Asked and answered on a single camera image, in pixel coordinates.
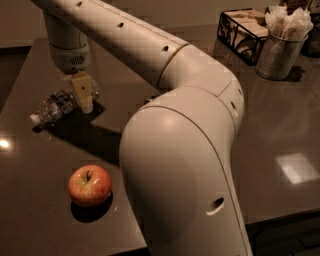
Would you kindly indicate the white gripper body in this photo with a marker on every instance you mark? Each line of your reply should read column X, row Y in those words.
column 69, row 59

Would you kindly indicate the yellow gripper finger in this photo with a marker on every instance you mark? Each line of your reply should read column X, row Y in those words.
column 81, row 85

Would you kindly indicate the clear plastic water bottle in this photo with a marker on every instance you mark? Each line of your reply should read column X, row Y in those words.
column 59, row 104

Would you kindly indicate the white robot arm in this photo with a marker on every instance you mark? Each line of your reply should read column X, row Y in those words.
column 175, row 151

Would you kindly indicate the black rxbar chocolate bar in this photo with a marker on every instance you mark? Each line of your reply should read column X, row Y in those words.
column 150, row 99

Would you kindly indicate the red apple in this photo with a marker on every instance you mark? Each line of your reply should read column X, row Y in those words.
column 89, row 186

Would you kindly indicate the metal mesh utensil cup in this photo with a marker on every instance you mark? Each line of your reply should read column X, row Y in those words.
column 277, row 57

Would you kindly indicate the wrapped plastic utensils bundle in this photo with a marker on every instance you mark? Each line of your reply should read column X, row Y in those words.
column 286, row 26

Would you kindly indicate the black wire napkin holder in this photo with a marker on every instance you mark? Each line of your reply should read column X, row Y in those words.
column 244, row 32

